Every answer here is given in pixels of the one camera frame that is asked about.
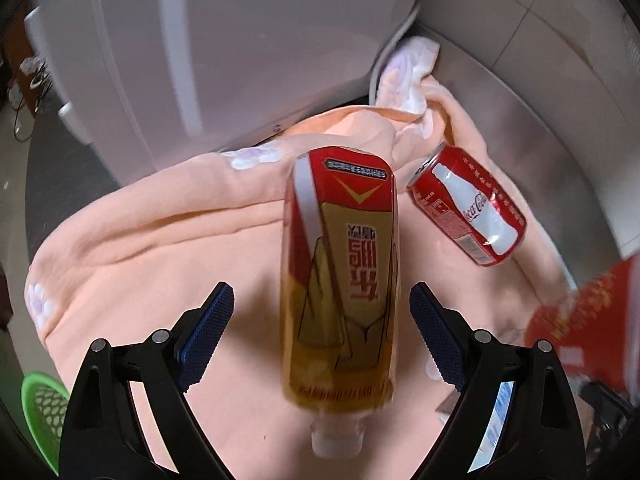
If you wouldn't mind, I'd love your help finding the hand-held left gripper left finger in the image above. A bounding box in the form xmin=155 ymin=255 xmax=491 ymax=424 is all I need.
xmin=57 ymin=281 xmax=236 ymax=480

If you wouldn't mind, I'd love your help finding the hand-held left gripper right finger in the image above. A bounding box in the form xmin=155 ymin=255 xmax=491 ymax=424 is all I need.
xmin=409 ymin=281 xmax=587 ymax=480

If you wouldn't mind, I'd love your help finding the yellow red labelled bottle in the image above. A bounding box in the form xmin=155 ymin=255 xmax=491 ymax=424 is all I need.
xmin=279 ymin=145 xmax=401 ymax=460

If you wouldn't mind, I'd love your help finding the green plastic basket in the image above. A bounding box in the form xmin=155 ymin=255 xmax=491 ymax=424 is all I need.
xmin=20 ymin=371 xmax=71 ymax=478

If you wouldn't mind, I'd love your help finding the blue white packet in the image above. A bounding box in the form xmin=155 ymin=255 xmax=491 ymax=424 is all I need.
xmin=467 ymin=380 xmax=516 ymax=471

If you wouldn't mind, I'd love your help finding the peach paw print blanket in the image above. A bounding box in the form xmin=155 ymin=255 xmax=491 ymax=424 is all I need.
xmin=25 ymin=72 xmax=596 ymax=480

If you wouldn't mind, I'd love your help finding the red cola can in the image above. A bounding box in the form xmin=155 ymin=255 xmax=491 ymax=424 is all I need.
xmin=406 ymin=142 xmax=528 ymax=267

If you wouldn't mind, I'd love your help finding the orange red snack packet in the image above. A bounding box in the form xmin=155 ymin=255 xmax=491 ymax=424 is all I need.
xmin=522 ymin=255 xmax=640 ymax=376

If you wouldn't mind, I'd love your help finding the white cloth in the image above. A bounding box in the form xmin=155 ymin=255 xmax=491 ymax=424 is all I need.
xmin=377 ymin=36 xmax=441 ymax=116

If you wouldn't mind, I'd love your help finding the white microwave oven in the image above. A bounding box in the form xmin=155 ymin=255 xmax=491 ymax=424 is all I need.
xmin=22 ymin=0 xmax=426 ymax=188

